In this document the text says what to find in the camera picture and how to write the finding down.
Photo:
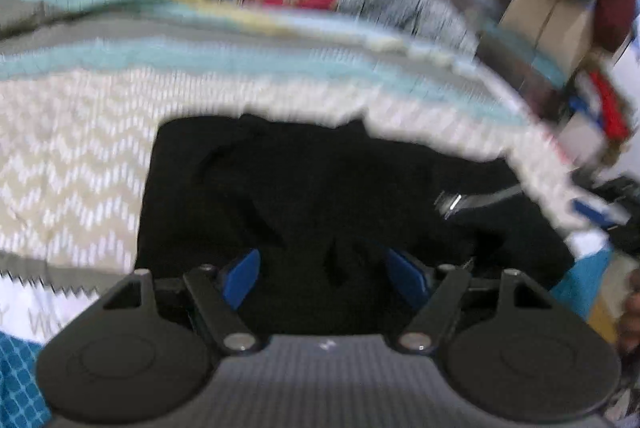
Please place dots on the black pants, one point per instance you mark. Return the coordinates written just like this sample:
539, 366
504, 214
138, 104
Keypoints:
323, 207

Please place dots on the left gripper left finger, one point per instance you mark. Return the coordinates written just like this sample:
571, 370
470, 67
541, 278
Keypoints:
239, 277

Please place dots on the patterned teal beige bedsheet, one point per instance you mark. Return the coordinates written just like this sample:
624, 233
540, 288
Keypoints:
86, 83

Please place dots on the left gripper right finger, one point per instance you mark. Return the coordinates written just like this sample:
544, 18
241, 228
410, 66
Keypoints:
410, 277

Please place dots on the cardboard box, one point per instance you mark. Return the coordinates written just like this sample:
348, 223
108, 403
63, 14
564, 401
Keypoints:
560, 29

